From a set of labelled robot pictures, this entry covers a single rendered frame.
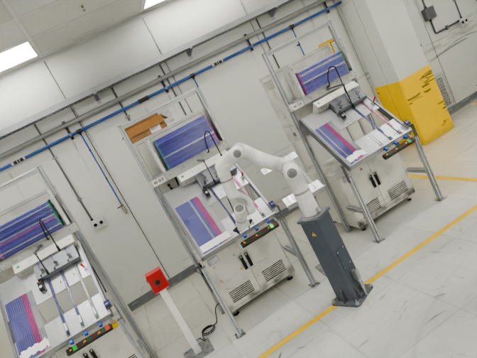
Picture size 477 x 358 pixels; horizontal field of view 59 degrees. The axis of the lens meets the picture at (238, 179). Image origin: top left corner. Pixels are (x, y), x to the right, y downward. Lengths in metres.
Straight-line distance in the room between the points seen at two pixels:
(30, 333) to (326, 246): 2.19
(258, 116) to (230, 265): 2.35
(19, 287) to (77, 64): 2.58
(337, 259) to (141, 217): 2.76
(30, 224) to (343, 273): 2.40
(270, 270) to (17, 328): 2.02
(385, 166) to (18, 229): 3.23
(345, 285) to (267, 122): 2.85
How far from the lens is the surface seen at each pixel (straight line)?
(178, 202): 3.61
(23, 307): 3.67
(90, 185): 5.13
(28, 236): 3.71
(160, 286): 3.45
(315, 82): 4.12
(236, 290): 3.81
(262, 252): 3.79
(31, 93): 5.23
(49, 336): 3.50
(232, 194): 2.97
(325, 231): 3.03
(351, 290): 3.22
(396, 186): 4.37
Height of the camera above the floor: 1.70
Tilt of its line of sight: 10 degrees down
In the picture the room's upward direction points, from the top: 27 degrees counter-clockwise
